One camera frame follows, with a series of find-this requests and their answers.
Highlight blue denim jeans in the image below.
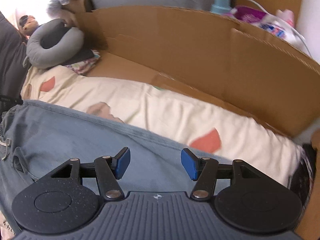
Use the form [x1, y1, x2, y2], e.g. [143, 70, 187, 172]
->
[0, 99, 233, 233]

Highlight cream bear print bedsheet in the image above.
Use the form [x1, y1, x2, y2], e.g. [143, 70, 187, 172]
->
[21, 66, 303, 185]

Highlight patterned folded cloth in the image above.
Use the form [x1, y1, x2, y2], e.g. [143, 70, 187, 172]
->
[64, 50, 100, 75]

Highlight grey neck pillow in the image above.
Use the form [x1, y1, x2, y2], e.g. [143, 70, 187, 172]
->
[23, 18, 84, 69]

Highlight dark grey folded blanket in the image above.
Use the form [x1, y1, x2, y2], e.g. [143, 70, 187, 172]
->
[0, 15, 28, 99]

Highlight purple white detergent bag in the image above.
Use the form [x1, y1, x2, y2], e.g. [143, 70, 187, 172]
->
[230, 5, 305, 47]

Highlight brown teddy bear toy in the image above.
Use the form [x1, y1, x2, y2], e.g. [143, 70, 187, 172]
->
[18, 15, 40, 36]

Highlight light blue bottle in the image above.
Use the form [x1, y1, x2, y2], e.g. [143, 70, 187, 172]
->
[210, 0, 231, 15]

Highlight pink plush toy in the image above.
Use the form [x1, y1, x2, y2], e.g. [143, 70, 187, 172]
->
[276, 9, 295, 28]

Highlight brown cardboard box wall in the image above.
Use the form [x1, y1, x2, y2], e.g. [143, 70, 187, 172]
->
[75, 0, 320, 240]

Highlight white cable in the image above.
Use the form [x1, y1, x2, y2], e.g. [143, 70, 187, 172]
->
[231, 0, 313, 58]

